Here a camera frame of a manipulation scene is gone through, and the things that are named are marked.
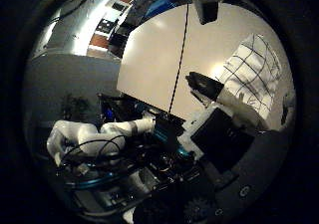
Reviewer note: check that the white cloth with dark grid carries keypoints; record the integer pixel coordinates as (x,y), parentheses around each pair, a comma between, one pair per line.
(252,68)

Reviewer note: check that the blue plastic crate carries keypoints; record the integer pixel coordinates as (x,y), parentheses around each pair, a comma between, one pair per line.
(159,5)

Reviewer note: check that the green potted plant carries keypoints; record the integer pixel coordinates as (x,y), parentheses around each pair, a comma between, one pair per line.
(74,106)

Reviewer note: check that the shelf unit with boxes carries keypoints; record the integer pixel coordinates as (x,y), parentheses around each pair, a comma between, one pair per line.
(106,26)

